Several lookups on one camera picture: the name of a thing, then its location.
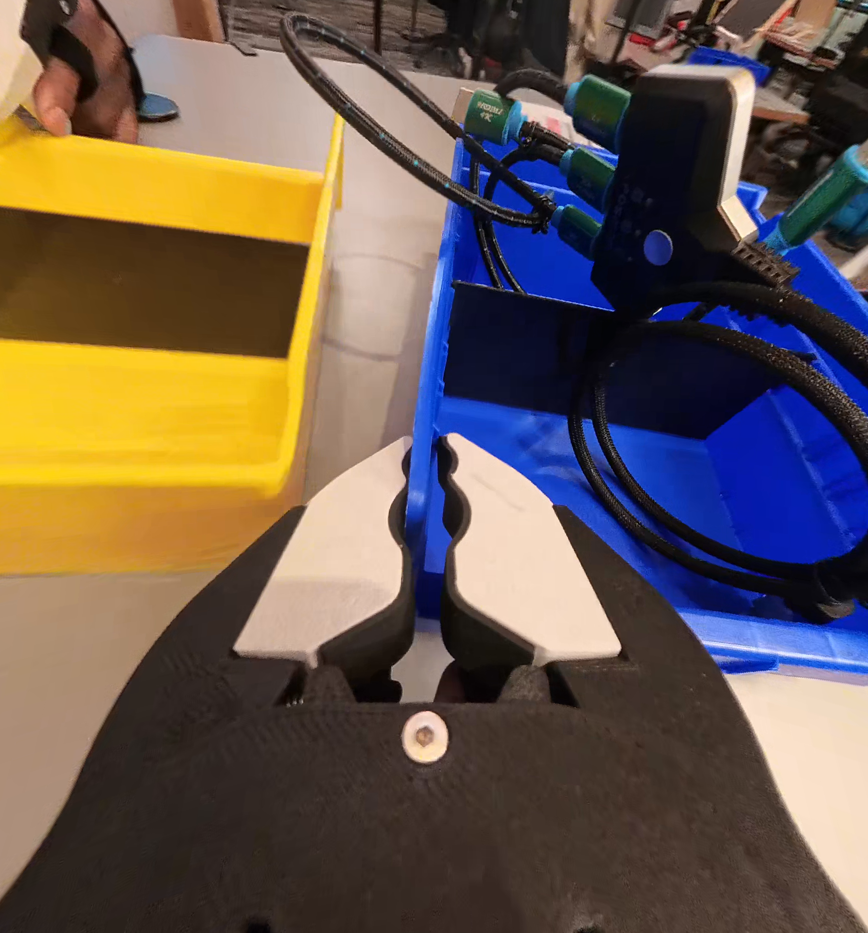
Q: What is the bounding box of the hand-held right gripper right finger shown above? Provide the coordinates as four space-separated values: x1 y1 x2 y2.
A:
438 432 623 670

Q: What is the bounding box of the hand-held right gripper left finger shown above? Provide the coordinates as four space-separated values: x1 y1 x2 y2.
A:
232 436 415 670

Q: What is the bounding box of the blue plastic crate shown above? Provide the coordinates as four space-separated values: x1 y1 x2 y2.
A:
403 137 868 688
685 45 774 86

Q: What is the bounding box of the yellow plastic bin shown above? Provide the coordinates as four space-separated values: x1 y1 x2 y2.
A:
0 113 346 578

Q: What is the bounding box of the black braided cable grey plug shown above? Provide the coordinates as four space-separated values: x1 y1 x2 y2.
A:
567 241 868 625

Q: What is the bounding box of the black hdmi switch box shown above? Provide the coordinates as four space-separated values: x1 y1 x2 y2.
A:
589 63 761 312

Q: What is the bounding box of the person's left hand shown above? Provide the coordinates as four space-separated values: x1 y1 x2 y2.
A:
32 0 145 144

